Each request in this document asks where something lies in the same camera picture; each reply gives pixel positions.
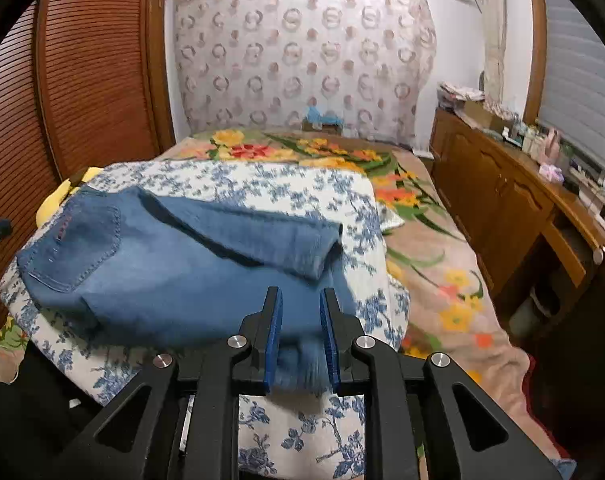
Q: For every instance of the brown louvered wardrobe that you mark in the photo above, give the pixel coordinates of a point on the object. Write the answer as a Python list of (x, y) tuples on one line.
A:
[(92, 85)]

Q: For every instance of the patterned lace curtain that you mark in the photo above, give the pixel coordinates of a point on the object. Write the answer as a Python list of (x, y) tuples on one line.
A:
[(302, 50)]

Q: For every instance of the grey window shutter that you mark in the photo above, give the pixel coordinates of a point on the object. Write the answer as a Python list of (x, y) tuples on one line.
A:
[(582, 85)]

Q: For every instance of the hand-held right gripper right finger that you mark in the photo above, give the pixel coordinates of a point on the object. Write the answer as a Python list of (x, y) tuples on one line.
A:
[(330, 340)]

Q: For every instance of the blue denim pants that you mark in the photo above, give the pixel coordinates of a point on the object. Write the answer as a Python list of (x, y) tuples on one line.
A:
[(182, 270)]

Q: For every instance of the group of small bottles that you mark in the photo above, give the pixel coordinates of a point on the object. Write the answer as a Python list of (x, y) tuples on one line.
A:
[(532, 140)]

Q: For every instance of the pink pouch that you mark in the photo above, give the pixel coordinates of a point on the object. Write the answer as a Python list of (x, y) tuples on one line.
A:
[(552, 172)]

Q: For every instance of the stack of papers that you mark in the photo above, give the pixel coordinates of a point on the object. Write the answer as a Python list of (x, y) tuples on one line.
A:
[(457, 94)]

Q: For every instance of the blue cloth on box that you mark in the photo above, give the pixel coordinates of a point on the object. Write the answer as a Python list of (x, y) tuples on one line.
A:
[(322, 119)]

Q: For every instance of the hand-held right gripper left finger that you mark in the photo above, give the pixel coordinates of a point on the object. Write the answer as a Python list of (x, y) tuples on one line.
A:
[(273, 340)]

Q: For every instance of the beige flowered blanket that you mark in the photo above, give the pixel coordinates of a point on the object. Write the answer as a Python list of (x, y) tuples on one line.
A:
[(432, 270)]

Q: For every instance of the yellow pillow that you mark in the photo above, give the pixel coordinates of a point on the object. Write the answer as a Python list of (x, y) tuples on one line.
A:
[(50, 205)]

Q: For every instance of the wooden cabinet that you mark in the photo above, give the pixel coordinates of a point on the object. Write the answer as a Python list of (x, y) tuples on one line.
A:
[(492, 190)]

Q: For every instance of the wrapped wall pipe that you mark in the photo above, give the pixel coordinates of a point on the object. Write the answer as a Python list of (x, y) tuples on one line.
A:
[(495, 35)]

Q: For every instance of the white blue floral quilt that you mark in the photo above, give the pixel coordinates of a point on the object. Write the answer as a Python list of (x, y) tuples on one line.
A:
[(282, 185)]

